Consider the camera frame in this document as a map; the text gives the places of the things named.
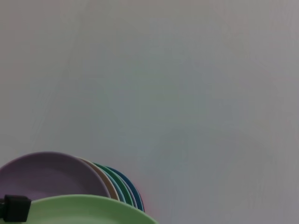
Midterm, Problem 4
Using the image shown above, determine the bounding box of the lavender plate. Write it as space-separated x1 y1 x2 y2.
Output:
0 151 110 201

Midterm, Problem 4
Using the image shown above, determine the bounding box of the light blue plate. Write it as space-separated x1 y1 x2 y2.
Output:
107 172 126 203

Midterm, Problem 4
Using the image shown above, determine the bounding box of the teal blue plate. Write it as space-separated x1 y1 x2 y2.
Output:
104 166 143 212

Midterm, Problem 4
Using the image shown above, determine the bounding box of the dark green plate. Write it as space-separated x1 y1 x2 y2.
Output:
92 162 133 206

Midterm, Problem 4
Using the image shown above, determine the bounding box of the beige plate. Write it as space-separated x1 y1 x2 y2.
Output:
77 156 121 203

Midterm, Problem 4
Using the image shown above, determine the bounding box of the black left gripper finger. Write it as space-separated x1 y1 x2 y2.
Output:
0 194 32 223

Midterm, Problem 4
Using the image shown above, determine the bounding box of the grey purple plate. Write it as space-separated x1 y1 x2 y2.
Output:
119 177 137 208

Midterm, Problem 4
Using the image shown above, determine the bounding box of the light green plate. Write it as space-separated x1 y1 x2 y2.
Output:
23 194 159 224

